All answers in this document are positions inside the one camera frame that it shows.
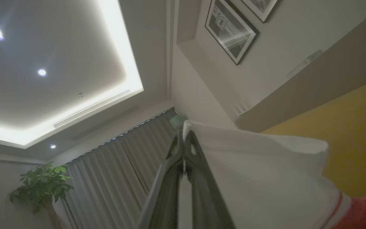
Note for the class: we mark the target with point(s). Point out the grey pleated curtain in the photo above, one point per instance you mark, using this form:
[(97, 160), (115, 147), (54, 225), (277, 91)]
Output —
[(116, 178)]

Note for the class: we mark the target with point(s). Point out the green potted plant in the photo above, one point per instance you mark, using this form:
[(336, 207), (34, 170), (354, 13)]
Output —
[(43, 184)]

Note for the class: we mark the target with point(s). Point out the white wall mounted device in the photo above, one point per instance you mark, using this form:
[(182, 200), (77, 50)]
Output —
[(311, 58)]

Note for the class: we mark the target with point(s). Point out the white wall grille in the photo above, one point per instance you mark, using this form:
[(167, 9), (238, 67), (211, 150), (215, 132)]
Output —
[(241, 107)]

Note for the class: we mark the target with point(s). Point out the small framed wall picture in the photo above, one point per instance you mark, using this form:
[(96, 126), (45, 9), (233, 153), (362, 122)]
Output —
[(260, 6)]

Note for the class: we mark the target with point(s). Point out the yellow sofa backrest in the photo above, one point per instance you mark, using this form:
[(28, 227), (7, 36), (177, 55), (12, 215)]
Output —
[(354, 133)]

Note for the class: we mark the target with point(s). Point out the red white sports jersey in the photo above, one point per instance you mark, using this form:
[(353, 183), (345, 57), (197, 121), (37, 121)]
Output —
[(259, 178)]

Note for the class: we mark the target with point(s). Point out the large framed wall picture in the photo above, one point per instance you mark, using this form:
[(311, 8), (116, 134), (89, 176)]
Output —
[(230, 28)]

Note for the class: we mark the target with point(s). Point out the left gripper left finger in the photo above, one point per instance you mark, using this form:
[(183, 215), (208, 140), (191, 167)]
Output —
[(167, 190)]

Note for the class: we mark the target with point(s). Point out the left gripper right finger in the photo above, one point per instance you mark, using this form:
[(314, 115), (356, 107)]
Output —
[(205, 197)]

